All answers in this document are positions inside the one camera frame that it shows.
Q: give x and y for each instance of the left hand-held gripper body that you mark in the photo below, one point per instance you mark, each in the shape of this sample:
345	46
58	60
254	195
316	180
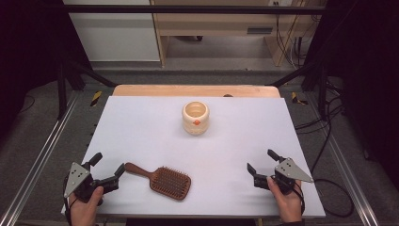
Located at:
78	180

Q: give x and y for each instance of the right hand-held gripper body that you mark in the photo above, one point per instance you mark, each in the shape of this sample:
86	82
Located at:
290	171

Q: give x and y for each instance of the brown wooden hairbrush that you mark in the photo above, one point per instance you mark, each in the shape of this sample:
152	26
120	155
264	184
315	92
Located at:
169	183

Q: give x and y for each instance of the person's left hand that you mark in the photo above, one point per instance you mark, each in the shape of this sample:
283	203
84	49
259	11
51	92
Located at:
83	213

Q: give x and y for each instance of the person's right hand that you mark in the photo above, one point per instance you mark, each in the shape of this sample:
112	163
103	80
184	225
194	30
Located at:
290	205

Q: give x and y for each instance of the white table cover sheet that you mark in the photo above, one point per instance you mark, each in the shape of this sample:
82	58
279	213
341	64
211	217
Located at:
219	150

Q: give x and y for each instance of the yellow black tape marker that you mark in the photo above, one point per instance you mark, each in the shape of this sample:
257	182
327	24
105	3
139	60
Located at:
296	98
96	98

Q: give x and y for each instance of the cream ceramic cup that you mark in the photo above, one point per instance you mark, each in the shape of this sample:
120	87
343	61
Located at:
195	124

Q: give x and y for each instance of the light wooden table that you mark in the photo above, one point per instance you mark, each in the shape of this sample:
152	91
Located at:
175	90

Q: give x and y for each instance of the white cabinet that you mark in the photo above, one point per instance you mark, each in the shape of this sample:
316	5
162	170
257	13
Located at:
119	37

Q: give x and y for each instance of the black curtain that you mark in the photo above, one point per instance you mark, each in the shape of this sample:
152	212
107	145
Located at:
363	62
28	47

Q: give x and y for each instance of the desk caster wheel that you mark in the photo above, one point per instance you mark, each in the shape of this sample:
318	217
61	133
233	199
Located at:
199	38

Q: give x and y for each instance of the light wooden desk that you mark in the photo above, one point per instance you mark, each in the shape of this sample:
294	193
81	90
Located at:
213	25

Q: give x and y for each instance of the aluminium floor rail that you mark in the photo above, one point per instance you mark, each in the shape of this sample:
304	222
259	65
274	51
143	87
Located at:
345	163
40	150

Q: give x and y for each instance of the black metal frame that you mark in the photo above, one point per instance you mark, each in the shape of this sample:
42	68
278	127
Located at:
188	9

